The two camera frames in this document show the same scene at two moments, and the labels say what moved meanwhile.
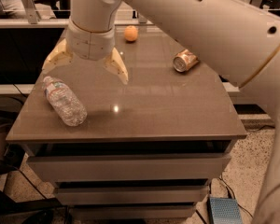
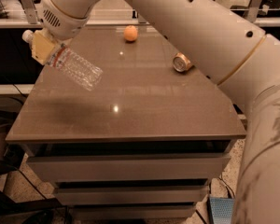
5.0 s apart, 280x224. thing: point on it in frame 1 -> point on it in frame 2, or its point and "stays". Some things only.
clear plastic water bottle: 65,103 -> 71,64
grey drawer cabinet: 146,148 stays
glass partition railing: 49,7 stays
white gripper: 90,44 -> 60,23
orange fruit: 131,33 stays
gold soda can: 185,61 stays
